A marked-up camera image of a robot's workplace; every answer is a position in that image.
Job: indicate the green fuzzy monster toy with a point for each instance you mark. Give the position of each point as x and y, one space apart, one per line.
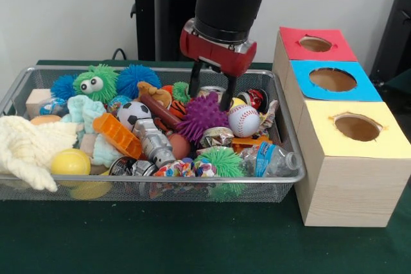
95 83

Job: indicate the orange plastic grid block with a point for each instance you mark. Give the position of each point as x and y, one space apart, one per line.
117 135

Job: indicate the crushed plastic water bottle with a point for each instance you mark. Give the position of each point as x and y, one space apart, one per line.
273 160

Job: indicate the purple spiky ball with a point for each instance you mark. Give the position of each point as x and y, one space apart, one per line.
202 120

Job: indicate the cream knitted cloth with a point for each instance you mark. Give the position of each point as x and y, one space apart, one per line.
29 149

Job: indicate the green spiky ball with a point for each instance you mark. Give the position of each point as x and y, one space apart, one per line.
221 162

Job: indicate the clear shallow bin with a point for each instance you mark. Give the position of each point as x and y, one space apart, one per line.
38 187

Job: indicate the dark green table cloth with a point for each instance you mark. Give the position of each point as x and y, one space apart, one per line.
160 242

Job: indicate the large blue spiky ball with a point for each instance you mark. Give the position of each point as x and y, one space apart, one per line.
138 78

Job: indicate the small soccer ball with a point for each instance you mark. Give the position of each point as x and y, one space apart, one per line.
133 113

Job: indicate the white baseball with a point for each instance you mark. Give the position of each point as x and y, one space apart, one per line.
244 121

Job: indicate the plain yellow ball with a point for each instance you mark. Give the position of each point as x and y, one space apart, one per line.
70 162

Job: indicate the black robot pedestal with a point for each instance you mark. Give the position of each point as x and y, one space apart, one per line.
160 17

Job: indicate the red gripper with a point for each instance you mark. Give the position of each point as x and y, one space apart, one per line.
215 56

